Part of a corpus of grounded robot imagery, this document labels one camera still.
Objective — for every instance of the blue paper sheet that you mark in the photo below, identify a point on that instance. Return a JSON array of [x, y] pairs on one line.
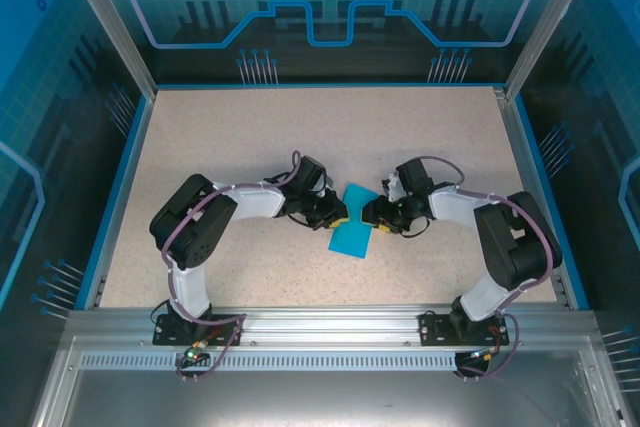
[[350, 242]]

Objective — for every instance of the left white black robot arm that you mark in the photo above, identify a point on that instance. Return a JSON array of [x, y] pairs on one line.
[[192, 227]]

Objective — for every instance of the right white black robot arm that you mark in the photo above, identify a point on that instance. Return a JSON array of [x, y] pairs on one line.
[[515, 247]]

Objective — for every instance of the blue table edge strip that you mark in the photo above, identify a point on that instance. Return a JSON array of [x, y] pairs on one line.
[[118, 202], [550, 202]]

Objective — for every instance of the steel tray panel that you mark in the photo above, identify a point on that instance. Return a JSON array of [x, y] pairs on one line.
[[320, 397]]

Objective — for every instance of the aluminium mounting rail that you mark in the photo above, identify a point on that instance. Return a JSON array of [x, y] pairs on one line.
[[325, 327]]

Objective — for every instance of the aluminium side rail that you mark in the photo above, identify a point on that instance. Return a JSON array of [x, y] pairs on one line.
[[520, 147]]

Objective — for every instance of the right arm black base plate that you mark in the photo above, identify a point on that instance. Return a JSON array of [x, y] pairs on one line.
[[432, 329]]

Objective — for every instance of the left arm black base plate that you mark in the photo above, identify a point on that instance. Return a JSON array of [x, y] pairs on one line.
[[167, 332]]

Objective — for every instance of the aluminium frame post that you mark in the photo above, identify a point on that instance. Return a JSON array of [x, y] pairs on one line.
[[551, 22], [112, 22]]

